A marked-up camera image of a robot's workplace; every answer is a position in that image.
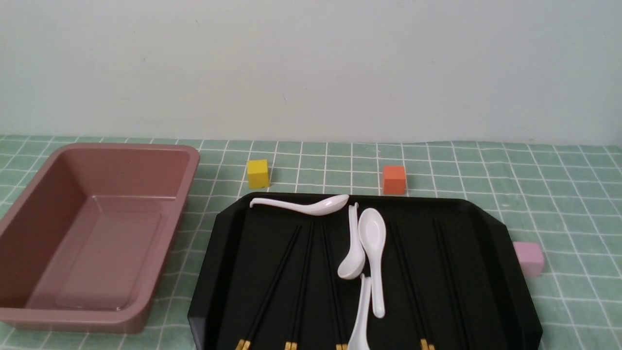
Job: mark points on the white spoon lying top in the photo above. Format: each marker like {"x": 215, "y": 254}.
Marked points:
{"x": 326, "y": 206}

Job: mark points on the yellow cube block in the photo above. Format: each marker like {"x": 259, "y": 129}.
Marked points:
{"x": 258, "y": 174}

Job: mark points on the white spoon large middle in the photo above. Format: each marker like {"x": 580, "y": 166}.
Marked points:
{"x": 373, "y": 235}

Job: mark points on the orange cube block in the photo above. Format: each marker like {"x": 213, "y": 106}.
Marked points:
{"x": 394, "y": 180}

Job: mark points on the white spoon small middle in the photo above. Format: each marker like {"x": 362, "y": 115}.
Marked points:
{"x": 353, "y": 264}

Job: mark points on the black plastic tray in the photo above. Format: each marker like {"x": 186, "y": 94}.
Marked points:
{"x": 246, "y": 290}

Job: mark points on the black chopstick pair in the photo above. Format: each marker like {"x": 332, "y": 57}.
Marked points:
{"x": 452, "y": 286}
{"x": 418, "y": 311}
{"x": 298, "y": 309}
{"x": 339, "y": 334}

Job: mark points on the white spoon bottom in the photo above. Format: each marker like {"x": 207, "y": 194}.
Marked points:
{"x": 358, "y": 339}

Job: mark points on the pink cube block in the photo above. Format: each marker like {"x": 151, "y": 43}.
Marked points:
{"x": 530, "y": 257}

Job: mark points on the pink plastic bin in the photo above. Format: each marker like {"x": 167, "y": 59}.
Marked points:
{"x": 83, "y": 246}

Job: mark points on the green checkered tablecloth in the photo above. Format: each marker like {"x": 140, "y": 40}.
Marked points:
{"x": 567, "y": 198}

